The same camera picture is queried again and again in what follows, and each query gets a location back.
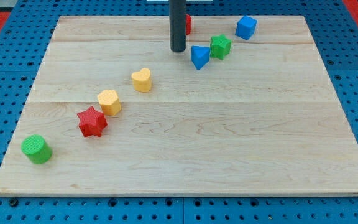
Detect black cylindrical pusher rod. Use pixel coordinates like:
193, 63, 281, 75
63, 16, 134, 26
169, 0, 186, 52

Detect red circle block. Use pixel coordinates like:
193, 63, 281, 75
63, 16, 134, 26
186, 14, 192, 35

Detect blue triangle block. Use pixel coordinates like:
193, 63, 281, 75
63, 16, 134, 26
191, 45, 210, 70

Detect green star block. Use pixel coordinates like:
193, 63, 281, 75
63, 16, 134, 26
210, 34, 232, 60

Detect blue cube block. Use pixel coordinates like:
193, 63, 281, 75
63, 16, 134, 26
235, 16, 257, 40

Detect yellow heart block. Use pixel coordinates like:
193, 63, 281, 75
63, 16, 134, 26
131, 68, 152, 93

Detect yellow hexagon block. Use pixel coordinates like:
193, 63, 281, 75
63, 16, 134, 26
97, 90, 121, 116

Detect wooden board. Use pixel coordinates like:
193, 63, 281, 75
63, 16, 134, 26
0, 16, 358, 197

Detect red star block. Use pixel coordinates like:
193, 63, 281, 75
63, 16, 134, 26
77, 106, 108, 137

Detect green cylinder block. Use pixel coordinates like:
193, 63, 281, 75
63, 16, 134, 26
21, 134, 53, 164

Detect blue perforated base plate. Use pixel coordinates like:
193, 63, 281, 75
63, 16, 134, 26
0, 1, 358, 223

